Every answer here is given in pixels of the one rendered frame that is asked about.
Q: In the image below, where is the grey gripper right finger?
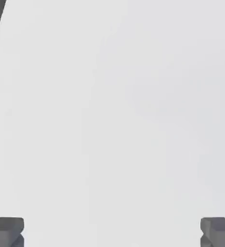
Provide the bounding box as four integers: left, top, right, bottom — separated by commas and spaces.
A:
200, 217, 225, 247

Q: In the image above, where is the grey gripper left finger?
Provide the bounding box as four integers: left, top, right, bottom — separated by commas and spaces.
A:
0, 217, 25, 247

